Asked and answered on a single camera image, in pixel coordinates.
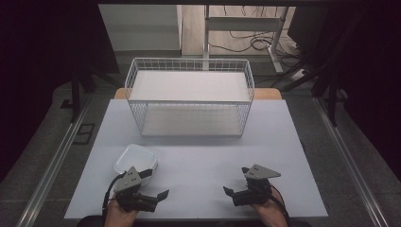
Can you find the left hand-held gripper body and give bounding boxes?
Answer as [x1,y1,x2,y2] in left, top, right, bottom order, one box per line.
[113,166,158,213]

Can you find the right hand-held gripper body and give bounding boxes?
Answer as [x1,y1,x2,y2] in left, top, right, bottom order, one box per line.
[233,164,282,208]

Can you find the white plastic container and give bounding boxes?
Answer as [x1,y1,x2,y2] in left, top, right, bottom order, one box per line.
[113,143,159,182]

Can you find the person's right hand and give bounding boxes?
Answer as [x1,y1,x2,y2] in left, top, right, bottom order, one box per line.
[251,191,289,227]

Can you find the person's left hand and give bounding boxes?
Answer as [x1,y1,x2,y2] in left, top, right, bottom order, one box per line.
[103,198,140,227]

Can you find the white table mat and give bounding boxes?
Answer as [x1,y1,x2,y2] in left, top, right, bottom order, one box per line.
[63,98,329,220]

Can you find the white power strip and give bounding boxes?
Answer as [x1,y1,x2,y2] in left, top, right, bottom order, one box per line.
[290,68,307,82]

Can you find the black tripod stand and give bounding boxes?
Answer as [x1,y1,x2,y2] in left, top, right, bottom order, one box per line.
[270,12,363,128]

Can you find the white cabinet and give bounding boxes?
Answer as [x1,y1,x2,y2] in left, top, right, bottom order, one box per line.
[97,4,184,53]

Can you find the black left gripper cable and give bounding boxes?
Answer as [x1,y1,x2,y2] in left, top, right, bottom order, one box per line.
[101,172,127,217]

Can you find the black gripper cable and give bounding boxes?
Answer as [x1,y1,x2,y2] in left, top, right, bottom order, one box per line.
[268,183,291,225]
[101,172,127,217]

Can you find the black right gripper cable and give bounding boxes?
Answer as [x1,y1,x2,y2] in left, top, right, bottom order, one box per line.
[268,183,291,225]

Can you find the aluminium rail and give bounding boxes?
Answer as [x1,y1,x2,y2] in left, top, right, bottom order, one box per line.
[14,94,93,227]
[311,95,390,227]

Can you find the white wire basket rack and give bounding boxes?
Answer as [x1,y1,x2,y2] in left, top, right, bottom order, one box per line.
[124,57,256,138]

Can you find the black floor cables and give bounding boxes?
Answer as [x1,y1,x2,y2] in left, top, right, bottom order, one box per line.
[207,5,305,60]

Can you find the white metal desk frame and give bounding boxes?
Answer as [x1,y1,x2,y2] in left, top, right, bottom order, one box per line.
[202,4,290,76]

